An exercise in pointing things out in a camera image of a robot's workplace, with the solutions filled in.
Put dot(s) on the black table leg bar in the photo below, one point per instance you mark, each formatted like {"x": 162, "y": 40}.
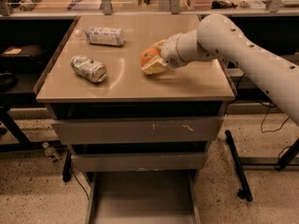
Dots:
{"x": 244, "y": 192}

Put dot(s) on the white bowl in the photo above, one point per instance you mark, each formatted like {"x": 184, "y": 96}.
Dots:
{"x": 215, "y": 59}

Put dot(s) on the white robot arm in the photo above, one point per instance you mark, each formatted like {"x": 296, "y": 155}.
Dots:
{"x": 216, "y": 37}

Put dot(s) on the crushed silver soda can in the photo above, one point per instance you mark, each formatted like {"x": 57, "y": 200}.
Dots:
{"x": 89, "y": 68}

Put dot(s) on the grey drawer cabinet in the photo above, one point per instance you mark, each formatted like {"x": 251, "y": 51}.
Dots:
{"x": 200, "y": 89}

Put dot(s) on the middle grey drawer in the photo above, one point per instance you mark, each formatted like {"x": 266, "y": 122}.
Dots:
{"x": 140, "y": 161}

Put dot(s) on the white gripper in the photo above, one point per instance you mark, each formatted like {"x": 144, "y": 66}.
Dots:
{"x": 169, "y": 50}

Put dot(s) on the orange fruit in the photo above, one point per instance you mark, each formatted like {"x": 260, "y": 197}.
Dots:
{"x": 147, "y": 55}

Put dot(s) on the small bottle on floor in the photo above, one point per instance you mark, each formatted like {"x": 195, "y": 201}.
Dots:
{"x": 50, "y": 152}

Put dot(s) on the open bottom grey drawer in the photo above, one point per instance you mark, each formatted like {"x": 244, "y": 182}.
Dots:
{"x": 161, "y": 197}

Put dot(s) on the top grey drawer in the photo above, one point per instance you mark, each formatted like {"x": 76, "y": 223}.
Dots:
{"x": 122, "y": 131}

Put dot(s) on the clear plastic water bottle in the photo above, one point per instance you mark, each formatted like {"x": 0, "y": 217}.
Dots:
{"x": 102, "y": 35}

